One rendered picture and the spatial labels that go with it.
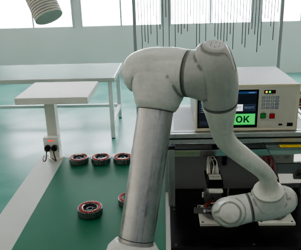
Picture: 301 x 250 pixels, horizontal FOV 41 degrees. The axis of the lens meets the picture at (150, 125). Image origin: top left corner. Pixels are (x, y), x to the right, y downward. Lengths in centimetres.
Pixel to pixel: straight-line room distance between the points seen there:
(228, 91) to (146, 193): 35
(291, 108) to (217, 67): 82
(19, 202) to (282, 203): 123
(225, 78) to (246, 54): 714
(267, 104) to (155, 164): 80
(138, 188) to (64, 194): 101
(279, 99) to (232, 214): 61
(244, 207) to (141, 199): 43
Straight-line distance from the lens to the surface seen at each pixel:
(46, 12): 234
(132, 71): 112
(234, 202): 139
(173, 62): 108
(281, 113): 180
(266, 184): 138
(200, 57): 104
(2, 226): 192
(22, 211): 200
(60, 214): 192
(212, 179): 178
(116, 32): 802
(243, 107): 176
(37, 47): 838
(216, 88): 106
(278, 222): 179
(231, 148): 122
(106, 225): 179
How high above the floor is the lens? 173
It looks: 19 degrees down
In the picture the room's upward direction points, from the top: 2 degrees counter-clockwise
